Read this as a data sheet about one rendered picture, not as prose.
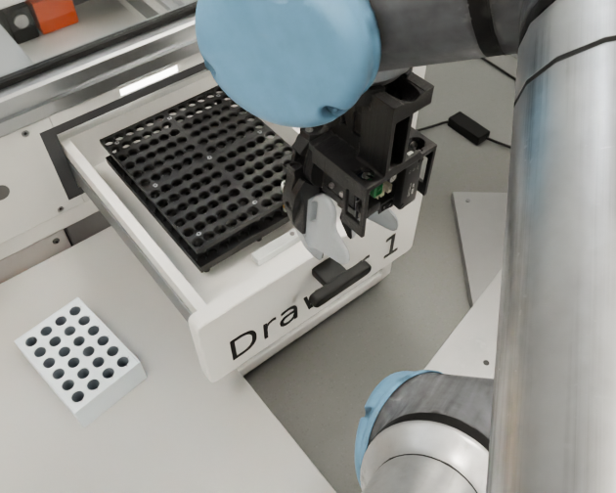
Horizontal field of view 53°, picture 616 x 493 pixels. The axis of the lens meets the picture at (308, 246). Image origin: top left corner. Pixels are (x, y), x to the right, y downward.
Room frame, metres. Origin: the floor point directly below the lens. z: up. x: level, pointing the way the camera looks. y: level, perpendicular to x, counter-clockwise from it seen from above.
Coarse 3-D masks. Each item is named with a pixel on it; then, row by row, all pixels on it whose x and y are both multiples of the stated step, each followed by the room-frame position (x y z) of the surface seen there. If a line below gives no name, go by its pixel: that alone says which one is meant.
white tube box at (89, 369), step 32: (64, 320) 0.38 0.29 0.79; (96, 320) 0.38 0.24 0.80; (32, 352) 0.33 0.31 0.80; (64, 352) 0.34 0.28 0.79; (96, 352) 0.33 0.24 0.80; (128, 352) 0.33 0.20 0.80; (64, 384) 0.30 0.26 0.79; (96, 384) 0.30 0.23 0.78; (128, 384) 0.31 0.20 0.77; (96, 416) 0.27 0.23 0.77
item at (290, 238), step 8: (288, 232) 0.47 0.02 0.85; (280, 240) 0.46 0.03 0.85; (288, 240) 0.46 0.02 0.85; (296, 240) 0.46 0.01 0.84; (264, 248) 0.44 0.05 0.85; (272, 248) 0.44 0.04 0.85; (280, 248) 0.44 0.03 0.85; (256, 256) 0.43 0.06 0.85; (264, 256) 0.43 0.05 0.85; (272, 256) 0.44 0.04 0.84
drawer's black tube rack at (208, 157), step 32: (224, 96) 0.66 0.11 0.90; (128, 128) 0.59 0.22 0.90; (160, 128) 0.59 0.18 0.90; (192, 128) 0.59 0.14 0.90; (224, 128) 0.59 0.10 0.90; (256, 128) 0.59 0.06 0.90; (128, 160) 0.53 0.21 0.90; (160, 160) 0.54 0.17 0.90; (192, 160) 0.54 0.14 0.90; (224, 160) 0.57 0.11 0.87; (256, 160) 0.53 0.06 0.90; (288, 160) 0.53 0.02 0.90; (160, 192) 0.48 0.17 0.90; (192, 192) 0.48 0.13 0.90; (224, 192) 0.48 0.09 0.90; (256, 192) 0.49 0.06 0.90; (160, 224) 0.47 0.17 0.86; (192, 224) 0.43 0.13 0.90; (256, 224) 0.46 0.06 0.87; (192, 256) 0.41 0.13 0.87; (224, 256) 0.42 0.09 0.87
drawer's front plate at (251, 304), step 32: (416, 224) 0.47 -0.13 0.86; (288, 256) 0.37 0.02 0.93; (352, 256) 0.40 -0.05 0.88; (256, 288) 0.33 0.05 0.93; (288, 288) 0.35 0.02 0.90; (352, 288) 0.41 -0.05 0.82; (192, 320) 0.30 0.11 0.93; (224, 320) 0.30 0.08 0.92; (256, 320) 0.32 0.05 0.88; (288, 320) 0.35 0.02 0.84; (224, 352) 0.30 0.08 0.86; (256, 352) 0.32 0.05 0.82
